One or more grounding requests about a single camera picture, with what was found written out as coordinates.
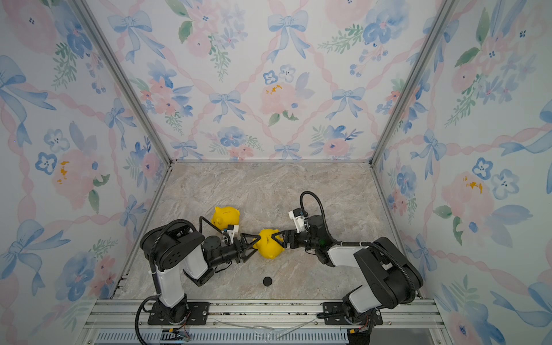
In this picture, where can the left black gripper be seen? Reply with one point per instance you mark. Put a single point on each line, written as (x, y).
(242, 254)

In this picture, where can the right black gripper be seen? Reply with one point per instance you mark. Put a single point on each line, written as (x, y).
(288, 233)

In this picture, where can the yellow piggy bank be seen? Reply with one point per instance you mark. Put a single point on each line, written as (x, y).
(225, 217)
(267, 246)

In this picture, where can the black round rubber plug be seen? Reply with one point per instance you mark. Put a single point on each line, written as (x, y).
(267, 281)

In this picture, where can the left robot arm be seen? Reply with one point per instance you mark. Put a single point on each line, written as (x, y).
(179, 250)

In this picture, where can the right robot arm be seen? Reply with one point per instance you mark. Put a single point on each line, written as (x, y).
(390, 278)

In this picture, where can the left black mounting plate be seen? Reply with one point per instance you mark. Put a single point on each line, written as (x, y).
(190, 313)

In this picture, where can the black mounting plate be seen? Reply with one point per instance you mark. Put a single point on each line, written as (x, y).
(340, 314)
(190, 313)

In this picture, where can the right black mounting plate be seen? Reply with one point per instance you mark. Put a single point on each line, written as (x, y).
(340, 314)

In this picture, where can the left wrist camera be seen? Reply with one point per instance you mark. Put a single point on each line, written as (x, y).
(229, 233)

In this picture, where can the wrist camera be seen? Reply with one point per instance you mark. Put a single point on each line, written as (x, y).
(229, 233)
(299, 218)

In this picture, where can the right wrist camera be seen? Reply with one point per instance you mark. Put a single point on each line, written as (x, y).
(299, 218)

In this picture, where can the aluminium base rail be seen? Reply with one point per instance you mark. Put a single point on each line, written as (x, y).
(266, 322)

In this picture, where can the right aluminium corner post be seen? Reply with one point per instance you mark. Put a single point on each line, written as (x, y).
(418, 69)

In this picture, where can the aluminium corner post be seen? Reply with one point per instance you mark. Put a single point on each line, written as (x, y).
(418, 69)
(85, 15)

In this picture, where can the left aluminium corner post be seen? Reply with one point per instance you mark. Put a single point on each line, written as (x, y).
(85, 15)

